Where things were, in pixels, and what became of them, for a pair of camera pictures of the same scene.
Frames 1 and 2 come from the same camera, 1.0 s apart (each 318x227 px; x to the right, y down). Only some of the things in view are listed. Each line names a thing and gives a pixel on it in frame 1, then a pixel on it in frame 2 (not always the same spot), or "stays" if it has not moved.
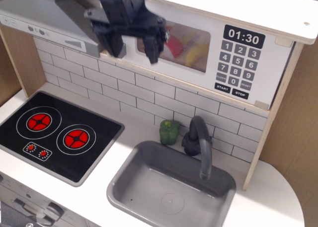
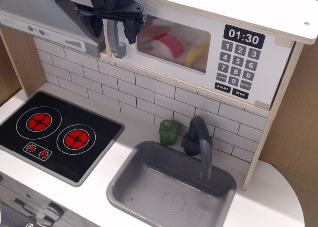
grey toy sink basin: x=160 y=185 stays
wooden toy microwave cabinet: x=243 y=45 stays
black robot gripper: x=123 y=11 → x=111 y=3
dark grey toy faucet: x=197 y=140 stays
